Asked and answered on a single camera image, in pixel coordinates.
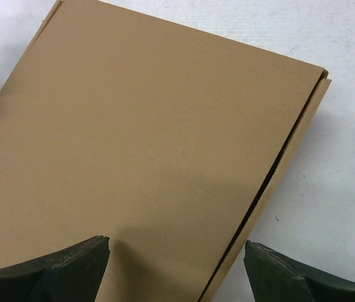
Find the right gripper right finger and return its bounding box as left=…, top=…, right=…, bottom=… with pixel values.
left=244, top=240, right=355, bottom=302

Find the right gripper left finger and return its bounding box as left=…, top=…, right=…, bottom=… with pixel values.
left=0, top=235, right=110, bottom=302

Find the large brown cardboard box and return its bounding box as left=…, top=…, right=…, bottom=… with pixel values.
left=0, top=1, right=330, bottom=301

